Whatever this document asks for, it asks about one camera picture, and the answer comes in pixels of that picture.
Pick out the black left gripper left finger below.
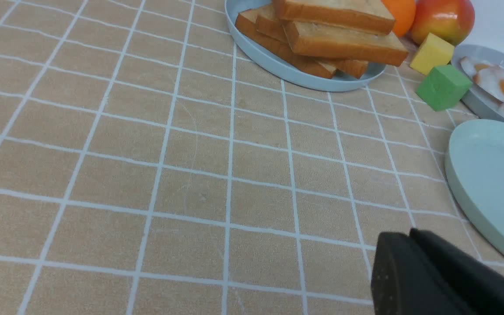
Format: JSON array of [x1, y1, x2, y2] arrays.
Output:
[[371, 232, 475, 315]]

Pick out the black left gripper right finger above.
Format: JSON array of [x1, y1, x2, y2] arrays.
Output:
[[410, 228, 504, 315]]

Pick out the toast slice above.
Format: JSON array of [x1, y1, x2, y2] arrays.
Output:
[[272, 0, 396, 35], [235, 9, 337, 79], [281, 20, 409, 67], [255, 4, 368, 79]]

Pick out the mint green serving plate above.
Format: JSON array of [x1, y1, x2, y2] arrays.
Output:
[[444, 119, 504, 255]]

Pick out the grey egg plate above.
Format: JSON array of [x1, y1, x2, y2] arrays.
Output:
[[451, 44, 504, 122]]

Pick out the green foam cube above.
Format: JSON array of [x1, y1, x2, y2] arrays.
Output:
[[416, 64, 473, 112]]

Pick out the yellow foam cube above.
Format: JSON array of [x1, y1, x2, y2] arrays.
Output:
[[409, 33, 455, 76]]

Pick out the blue bread plate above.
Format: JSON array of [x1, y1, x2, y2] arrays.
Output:
[[224, 0, 387, 92]]

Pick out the red yellow apple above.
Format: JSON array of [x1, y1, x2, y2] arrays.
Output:
[[410, 0, 475, 46]]

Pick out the orange fruit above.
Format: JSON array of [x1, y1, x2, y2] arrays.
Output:
[[382, 0, 416, 38]]

